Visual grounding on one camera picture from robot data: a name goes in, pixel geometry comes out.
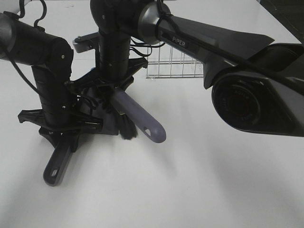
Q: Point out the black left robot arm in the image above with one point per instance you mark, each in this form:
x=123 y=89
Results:
x=44 y=62

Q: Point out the grey brush black bristles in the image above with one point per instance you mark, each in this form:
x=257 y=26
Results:
x=124 y=104

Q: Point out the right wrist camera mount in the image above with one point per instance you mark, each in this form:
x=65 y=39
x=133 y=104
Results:
x=87 y=42

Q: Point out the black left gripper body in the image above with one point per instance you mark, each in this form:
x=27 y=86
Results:
x=66 y=121

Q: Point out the chrome wire dish rack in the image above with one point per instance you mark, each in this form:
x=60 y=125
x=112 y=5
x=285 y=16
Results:
x=167 y=62

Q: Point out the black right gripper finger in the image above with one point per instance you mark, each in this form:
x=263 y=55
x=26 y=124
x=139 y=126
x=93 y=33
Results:
x=104 y=93
x=125 y=83

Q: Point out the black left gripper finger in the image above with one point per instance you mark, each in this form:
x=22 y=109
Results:
x=73 y=141
x=48 y=140

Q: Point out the grey plastic dustpan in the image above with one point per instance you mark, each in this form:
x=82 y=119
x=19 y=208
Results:
x=91 y=113

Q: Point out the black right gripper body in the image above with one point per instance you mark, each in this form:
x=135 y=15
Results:
x=106 y=74

